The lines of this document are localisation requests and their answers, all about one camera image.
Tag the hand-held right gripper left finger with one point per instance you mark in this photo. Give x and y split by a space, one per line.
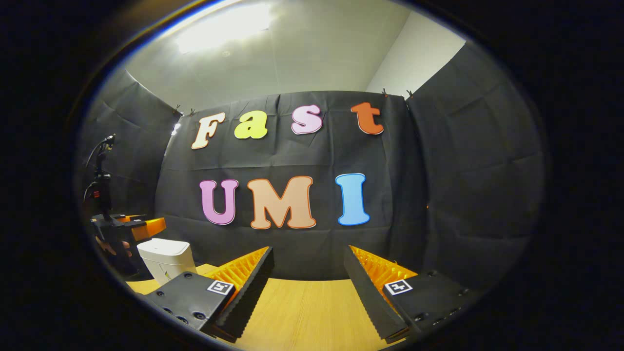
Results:
248 297

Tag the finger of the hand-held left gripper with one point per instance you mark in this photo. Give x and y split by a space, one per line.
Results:
151 227

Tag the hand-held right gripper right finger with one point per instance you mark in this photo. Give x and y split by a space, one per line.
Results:
368 297

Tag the white desktop garbage bin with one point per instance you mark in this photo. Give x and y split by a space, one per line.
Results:
163 253

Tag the black backdrop cloth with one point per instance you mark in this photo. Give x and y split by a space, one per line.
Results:
438 195

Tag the ceiling light panel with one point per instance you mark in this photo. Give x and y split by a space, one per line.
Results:
224 27

